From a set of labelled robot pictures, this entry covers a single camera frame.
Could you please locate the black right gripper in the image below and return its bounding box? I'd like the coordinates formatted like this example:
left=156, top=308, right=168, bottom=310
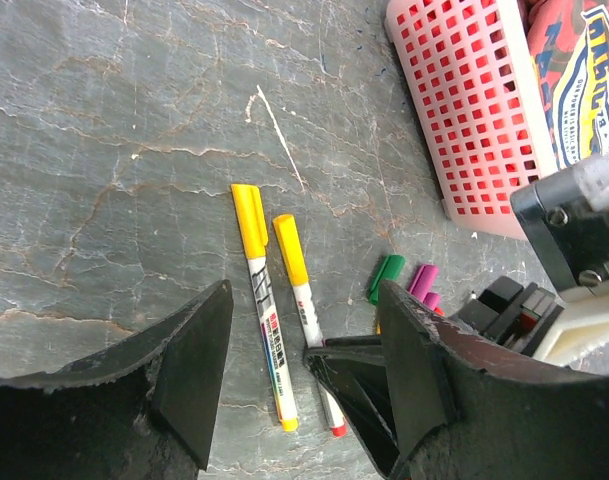
left=453, top=276, right=564, bottom=357

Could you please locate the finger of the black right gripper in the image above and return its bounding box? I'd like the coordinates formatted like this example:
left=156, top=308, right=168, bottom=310
left=304, top=335, right=399, bottom=478

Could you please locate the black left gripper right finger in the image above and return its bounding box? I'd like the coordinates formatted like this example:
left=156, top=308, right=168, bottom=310
left=377, top=280, right=555, bottom=460

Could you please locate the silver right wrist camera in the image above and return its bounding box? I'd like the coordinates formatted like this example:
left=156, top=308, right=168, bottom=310
left=510, top=152, right=609, bottom=366

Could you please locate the purple pen cap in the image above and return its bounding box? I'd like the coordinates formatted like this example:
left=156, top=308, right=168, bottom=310
left=424, top=292, right=441, bottom=310
left=408, top=264, right=439, bottom=301

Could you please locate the red printed cloth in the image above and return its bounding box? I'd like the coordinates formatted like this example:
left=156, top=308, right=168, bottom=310
left=518, top=0, right=609, bottom=169

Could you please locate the white plastic basket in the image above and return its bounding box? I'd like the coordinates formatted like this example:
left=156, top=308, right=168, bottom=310
left=385, top=0, right=562, bottom=239

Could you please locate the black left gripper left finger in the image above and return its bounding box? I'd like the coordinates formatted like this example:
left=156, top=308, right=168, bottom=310
left=33, top=279, right=234, bottom=471

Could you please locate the yellow capped pen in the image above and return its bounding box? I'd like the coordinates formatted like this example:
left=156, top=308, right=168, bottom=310
left=231, top=184, right=299, bottom=432
left=272, top=214, right=347, bottom=438

